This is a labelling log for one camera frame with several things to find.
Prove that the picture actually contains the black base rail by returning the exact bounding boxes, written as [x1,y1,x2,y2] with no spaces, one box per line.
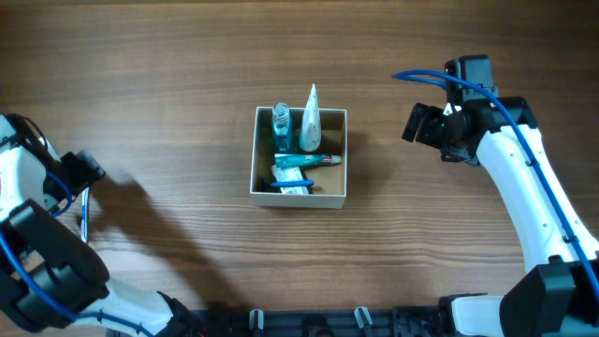
[196,307,446,337]

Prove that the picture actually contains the right blue cable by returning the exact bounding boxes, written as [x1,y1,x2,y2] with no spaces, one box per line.
[391,68,599,300]

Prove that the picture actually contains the white cardboard box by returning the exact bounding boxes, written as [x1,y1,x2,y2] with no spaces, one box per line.
[249,107,348,209]

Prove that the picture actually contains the blue mouthwash bottle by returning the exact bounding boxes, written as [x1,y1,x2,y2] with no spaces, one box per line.
[271,102,293,154]

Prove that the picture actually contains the blue cable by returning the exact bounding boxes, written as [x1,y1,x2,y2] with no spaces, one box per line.
[0,170,155,337]
[391,68,599,300]

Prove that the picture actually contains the red green toothpaste tube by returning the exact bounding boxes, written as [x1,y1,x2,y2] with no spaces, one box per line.
[274,154,342,169]

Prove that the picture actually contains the green soap bar pack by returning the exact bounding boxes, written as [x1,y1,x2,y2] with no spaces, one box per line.
[270,165,309,195]

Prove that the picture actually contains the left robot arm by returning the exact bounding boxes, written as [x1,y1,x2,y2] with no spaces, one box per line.
[1,114,207,336]

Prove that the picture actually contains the left blue cable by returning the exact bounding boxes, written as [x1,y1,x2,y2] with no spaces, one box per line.
[0,170,155,337]

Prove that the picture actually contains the blue white toothbrush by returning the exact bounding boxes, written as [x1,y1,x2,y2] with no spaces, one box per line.
[80,188,90,243]

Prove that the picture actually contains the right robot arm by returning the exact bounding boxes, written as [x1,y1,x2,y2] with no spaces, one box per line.
[394,55,598,336]

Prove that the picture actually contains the white lotion tube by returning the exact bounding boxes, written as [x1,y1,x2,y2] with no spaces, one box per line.
[299,84,322,153]

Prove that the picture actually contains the blue disposable razor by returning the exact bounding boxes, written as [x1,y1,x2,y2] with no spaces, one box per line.
[258,179,314,192]

